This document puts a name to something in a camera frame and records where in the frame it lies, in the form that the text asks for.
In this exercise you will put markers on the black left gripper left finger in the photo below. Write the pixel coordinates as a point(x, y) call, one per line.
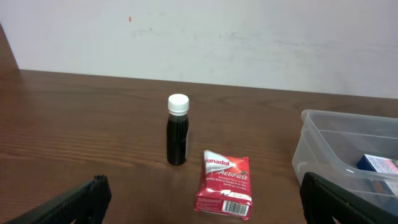
point(84, 204)

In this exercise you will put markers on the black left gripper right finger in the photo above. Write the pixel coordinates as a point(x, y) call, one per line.
point(325, 202)

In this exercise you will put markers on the white blue medicine box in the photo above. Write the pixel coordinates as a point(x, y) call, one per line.
point(380, 165)

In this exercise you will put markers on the clear plastic container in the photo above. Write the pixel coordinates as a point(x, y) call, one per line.
point(332, 143)

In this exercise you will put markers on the red Panadol ActiFast box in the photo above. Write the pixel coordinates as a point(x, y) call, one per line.
point(225, 186)

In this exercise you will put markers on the dark bottle white cap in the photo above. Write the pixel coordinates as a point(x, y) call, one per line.
point(177, 129)

